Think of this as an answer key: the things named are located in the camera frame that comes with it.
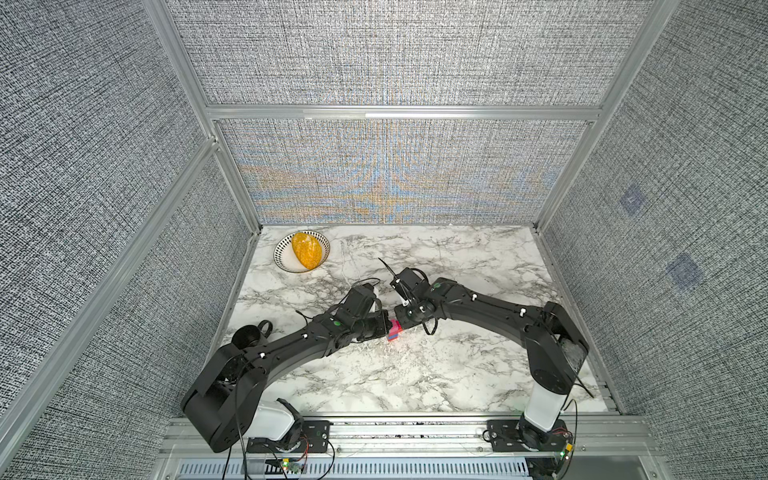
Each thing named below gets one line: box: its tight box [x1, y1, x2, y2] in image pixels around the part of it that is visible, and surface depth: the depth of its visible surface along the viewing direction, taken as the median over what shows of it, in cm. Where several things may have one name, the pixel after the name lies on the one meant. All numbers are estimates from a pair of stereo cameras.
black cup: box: [232, 320, 273, 350], surface depth 85 cm
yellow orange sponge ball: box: [292, 232, 323, 270], surface depth 106 cm
